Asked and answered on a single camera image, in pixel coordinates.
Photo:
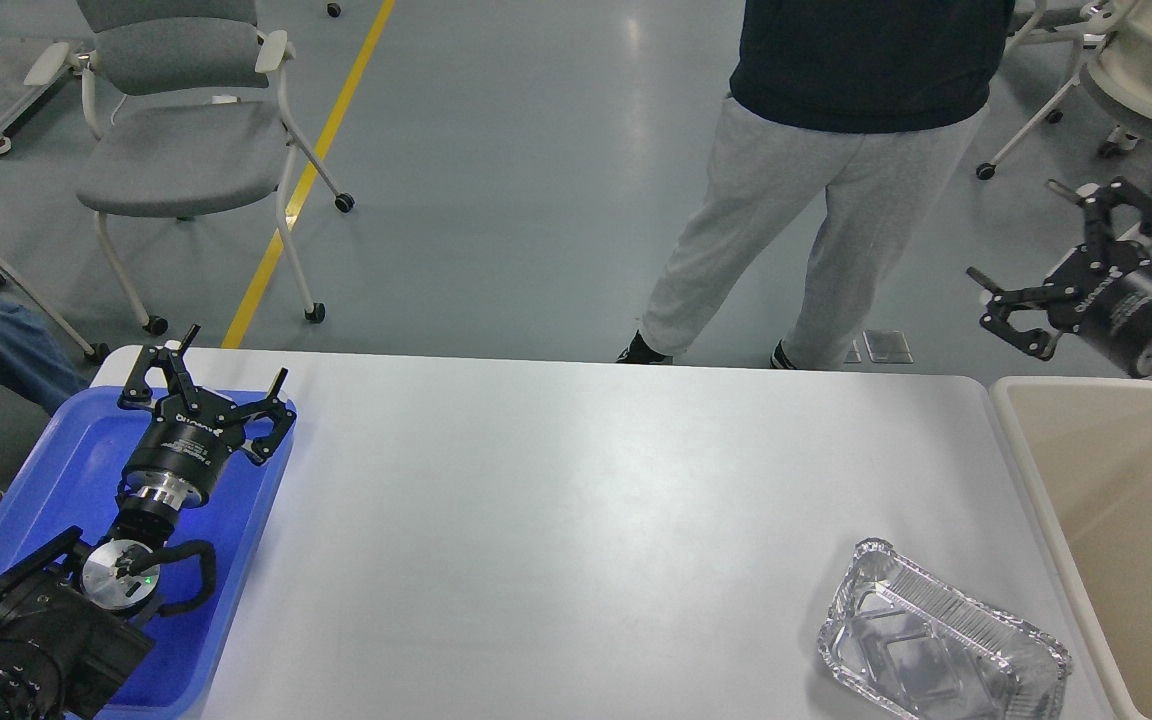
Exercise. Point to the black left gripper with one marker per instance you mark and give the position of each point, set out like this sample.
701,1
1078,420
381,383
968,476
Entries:
182,445

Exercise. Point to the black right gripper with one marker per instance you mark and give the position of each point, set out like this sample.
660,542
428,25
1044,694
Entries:
1131,305

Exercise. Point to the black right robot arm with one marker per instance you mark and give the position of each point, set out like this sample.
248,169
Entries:
1019,317

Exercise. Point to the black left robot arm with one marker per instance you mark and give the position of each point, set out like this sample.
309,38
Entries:
126,538

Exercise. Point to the blue plastic tray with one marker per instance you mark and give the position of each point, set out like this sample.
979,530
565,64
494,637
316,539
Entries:
70,480

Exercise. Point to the metal floor plate right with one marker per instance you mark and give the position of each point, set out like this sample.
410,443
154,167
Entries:
888,347

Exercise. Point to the white office chair right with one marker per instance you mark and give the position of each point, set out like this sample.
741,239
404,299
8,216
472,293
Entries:
1111,58

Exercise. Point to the beige plastic bin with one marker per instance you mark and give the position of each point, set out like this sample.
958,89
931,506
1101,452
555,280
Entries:
1084,448

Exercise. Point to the standing person grey trousers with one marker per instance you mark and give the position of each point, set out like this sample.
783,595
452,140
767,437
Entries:
870,104

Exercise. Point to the aluminium foil tray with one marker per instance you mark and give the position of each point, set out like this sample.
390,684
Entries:
920,648

